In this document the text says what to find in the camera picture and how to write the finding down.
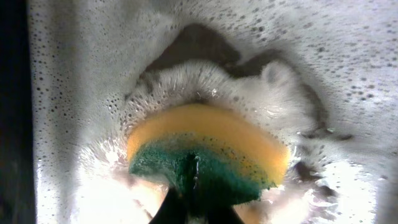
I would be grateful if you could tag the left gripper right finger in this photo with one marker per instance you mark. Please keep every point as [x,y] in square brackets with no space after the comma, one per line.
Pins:
[220,213]

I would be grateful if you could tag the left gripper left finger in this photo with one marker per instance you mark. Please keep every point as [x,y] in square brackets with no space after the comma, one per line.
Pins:
[171,211]

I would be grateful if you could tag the green yellow sponge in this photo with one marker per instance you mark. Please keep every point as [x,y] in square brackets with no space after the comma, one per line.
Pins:
[213,157]

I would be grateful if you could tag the black soapy water tray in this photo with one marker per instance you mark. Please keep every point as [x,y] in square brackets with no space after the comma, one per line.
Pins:
[320,77]

